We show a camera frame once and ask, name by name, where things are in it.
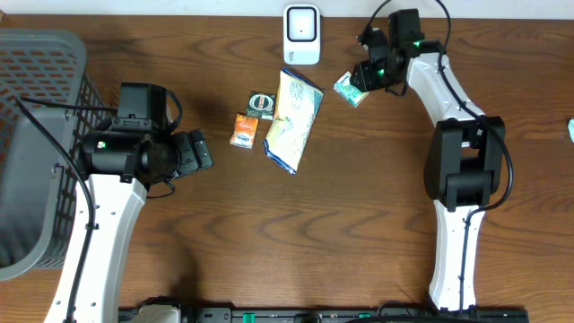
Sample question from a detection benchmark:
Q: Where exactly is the dark green small box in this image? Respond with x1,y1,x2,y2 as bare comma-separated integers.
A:
246,92,276,120

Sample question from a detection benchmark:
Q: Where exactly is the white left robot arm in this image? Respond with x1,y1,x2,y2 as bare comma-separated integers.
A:
46,129,213,322

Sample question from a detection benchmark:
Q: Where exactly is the green wet wipes pack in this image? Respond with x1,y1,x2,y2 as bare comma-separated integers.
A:
568,118,574,143

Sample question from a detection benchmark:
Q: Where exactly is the green tissue pack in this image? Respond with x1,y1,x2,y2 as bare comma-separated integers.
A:
334,71,370,108

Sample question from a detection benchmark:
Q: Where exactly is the white barcode scanner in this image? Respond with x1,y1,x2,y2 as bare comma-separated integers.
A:
283,4,321,65

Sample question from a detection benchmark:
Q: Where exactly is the grey plastic basket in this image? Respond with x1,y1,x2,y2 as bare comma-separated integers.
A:
1,29,107,281

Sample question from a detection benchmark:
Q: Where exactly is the orange tissue pack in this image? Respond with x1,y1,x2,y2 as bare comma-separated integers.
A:
230,114,259,149

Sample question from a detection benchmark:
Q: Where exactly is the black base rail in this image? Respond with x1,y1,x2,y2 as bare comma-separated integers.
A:
118,304,530,323

